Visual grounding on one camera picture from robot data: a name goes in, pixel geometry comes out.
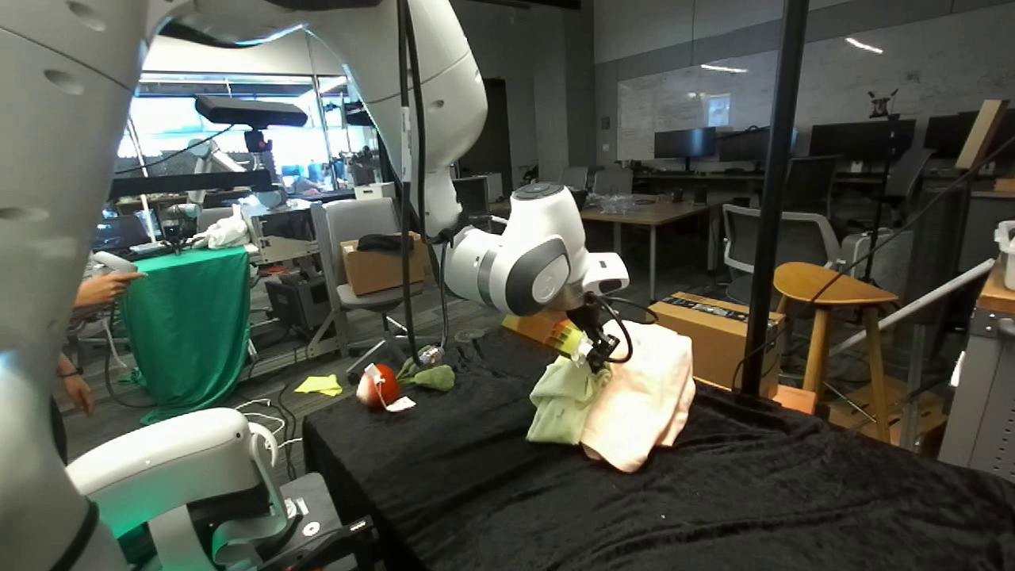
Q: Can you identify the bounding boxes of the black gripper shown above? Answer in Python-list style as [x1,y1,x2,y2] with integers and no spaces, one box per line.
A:
[569,294,633,373]

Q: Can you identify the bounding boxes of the peach cream cloth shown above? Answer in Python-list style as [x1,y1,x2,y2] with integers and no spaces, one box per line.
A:
[577,317,701,476]

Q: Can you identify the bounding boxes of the person bare hand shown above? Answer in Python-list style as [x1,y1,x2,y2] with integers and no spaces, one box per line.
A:
[74,271,141,314]
[53,356,99,417]

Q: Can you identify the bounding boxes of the cardboard box with black tape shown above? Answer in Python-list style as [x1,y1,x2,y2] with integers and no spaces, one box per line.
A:
[644,289,785,397]

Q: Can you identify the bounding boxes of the light wooden desk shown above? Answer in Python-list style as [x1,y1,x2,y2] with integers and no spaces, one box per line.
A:
[581,198,710,301]

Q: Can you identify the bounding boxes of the green bag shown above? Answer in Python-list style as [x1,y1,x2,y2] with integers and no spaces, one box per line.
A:
[395,353,460,393]

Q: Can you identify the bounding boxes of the black tablecloth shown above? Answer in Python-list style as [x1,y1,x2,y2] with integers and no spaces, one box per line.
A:
[300,319,1015,571]

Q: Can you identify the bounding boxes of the white framed mesh chair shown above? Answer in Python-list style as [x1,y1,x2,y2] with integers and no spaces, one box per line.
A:
[720,200,845,280]

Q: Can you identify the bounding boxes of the black computer monitor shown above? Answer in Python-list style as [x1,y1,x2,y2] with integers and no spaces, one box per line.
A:
[804,118,921,169]
[651,125,723,162]
[718,125,775,164]
[924,108,983,162]

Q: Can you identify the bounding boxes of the red and white object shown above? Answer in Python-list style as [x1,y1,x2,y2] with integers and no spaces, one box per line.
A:
[354,363,422,417]

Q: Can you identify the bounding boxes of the wooden stool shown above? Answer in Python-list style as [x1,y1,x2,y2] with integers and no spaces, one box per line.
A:
[767,261,905,426]

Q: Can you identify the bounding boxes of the small brown cardboard box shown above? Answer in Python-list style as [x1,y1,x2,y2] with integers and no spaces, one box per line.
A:
[339,233,436,301]

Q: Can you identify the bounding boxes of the black pouch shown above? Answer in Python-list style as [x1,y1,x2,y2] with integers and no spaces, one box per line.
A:
[354,233,407,256]

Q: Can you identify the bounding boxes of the black vertical pole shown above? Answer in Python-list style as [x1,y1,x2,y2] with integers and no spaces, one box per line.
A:
[740,0,816,401]

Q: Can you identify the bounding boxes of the yellow rag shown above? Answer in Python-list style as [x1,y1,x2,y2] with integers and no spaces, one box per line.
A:
[291,372,348,402]

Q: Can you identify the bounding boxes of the silver metal pole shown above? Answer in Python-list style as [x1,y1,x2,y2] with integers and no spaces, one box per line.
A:
[835,256,1000,356]

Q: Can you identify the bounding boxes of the grey workbench with wooden top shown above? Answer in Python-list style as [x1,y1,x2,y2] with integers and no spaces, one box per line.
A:
[937,265,1015,480]

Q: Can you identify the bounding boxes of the white device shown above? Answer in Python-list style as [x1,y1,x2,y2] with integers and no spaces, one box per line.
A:
[191,203,255,254]

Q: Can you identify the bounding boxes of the white plastic bin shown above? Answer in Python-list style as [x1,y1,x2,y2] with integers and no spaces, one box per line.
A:
[989,217,1015,291]

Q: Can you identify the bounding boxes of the green drape cloth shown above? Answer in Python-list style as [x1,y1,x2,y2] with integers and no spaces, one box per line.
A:
[113,245,255,413]

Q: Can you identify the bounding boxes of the wooden plank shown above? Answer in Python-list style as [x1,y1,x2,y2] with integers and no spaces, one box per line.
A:
[951,97,1007,174]

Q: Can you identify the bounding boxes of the orange yellow wrist camera box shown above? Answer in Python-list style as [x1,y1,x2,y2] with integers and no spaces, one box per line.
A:
[497,309,592,363]

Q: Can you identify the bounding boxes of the white floor cables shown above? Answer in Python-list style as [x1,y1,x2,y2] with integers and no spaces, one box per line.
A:
[230,393,303,448]

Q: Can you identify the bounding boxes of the black mounting bracket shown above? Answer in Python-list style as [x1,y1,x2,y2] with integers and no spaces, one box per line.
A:
[187,471,380,571]

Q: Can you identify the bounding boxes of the black stereo camera bar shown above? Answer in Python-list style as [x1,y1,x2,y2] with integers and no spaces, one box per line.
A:
[191,92,310,156]

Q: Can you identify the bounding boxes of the black camera boom rail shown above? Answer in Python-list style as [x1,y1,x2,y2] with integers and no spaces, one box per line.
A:
[108,169,281,200]

